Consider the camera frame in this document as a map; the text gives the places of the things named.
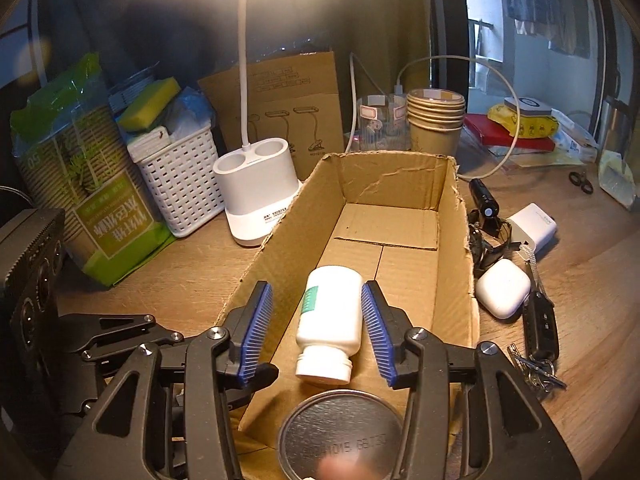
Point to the yellow tissue pack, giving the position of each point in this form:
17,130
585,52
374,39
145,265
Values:
617,179

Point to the black scissors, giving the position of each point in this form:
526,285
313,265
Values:
580,179

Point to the white plastic basket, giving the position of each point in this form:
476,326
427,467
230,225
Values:
180,177

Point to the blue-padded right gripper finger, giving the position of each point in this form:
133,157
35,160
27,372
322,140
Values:
507,434

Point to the white earbuds case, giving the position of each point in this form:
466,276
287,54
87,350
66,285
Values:
502,289

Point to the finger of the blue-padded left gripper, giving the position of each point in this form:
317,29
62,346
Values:
165,413

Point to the white pill bottle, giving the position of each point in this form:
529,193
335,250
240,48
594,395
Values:
330,326

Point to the yellow duck pouch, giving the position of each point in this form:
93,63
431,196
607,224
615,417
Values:
528,127

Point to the grey white case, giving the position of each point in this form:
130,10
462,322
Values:
528,106

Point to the wristwatch with brown strap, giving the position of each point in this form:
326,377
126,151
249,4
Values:
489,240

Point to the white desk lamp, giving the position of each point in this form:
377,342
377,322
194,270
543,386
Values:
258,180

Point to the white power adapter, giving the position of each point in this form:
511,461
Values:
532,227

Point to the clear plastic jar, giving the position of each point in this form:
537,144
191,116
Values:
382,123

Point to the yellow green sponge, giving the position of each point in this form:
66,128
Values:
148,105

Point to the open cardboard box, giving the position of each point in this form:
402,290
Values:
396,218

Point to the stack of paper cups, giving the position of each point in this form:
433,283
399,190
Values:
435,118

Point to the white small boxes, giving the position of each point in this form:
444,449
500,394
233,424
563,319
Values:
574,139

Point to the brown lamp packaging box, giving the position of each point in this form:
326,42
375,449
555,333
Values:
296,98

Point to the red tin can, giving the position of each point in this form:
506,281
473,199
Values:
340,434

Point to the small black flashlight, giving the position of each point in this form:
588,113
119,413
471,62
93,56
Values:
484,201

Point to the black car key with keyring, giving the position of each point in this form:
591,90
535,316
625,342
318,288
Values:
542,346

